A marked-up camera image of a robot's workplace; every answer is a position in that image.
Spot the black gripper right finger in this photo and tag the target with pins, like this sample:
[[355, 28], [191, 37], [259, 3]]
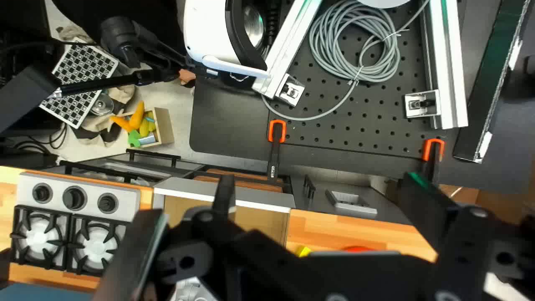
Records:
[[426, 209]]

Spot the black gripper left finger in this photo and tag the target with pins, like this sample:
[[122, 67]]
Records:
[[224, 197]]

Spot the yellow block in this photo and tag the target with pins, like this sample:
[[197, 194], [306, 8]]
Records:
[[303, 251]]

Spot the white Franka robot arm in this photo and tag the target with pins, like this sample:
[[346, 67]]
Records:
[[206, 33]]

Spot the red round plate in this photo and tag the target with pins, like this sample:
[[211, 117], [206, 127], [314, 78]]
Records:
[[356, 247]]

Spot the wooden toy food box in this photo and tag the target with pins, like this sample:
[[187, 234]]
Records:
[[159, 125]]

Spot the black perforated breadboard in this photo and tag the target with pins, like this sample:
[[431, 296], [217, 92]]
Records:
[[361, 127]]

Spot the yellow toy banana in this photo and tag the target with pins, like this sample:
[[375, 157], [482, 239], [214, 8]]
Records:
[[136, 117]]

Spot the toy stove with burners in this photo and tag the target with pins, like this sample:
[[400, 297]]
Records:
[[72, 197]]

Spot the white perforated plate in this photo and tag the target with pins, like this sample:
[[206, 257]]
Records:
[[84, 63]]

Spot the black frame post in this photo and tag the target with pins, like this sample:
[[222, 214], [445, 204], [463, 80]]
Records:
[[490, 77]]

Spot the aluminium profile rail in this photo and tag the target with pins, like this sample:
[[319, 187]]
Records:
[[448, 55], [289, 43]]

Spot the black camera on stand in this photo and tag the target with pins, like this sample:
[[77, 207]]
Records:
[[119, 35]]

